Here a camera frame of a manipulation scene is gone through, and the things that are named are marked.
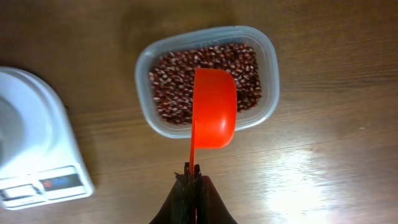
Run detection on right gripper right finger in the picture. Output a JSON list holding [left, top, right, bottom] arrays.
[[194, 164, 237, 224]]

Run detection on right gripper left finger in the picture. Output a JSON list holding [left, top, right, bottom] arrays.
[[149, 162, 196, 224]]

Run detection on orange measuring scoop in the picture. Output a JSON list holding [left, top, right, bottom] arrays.
[[189, 68, 237, 175]]

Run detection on white digital kitchen scale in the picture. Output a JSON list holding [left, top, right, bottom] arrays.
[[1, 67, 95, 210]]

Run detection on red beans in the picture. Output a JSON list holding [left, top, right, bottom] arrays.
[[149, 42, 262, 125]]

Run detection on clear plastic container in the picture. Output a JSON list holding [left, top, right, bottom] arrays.
[[135, 26, 280, 139]]

